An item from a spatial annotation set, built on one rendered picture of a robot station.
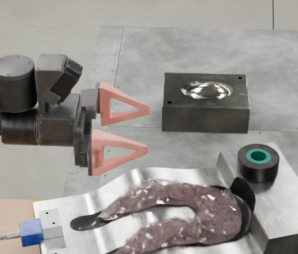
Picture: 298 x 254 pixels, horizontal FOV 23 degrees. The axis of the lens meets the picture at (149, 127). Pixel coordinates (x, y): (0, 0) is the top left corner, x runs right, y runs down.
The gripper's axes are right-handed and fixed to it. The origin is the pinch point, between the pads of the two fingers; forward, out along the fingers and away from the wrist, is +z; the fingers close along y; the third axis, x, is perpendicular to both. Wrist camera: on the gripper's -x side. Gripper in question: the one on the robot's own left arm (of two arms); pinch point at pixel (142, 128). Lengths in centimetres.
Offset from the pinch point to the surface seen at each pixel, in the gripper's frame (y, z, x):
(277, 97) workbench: 70, 31, 40
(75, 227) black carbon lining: 16.3, -13.0, 35.1
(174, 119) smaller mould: 54, 5, 36
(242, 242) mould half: 11.2, 17.8, 32.6
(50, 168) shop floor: 138, -41, 121
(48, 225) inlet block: 13.5, -17.6, 32.1
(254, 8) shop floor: 279, 50, 119
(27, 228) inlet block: 13.9, -21.5, 33.4
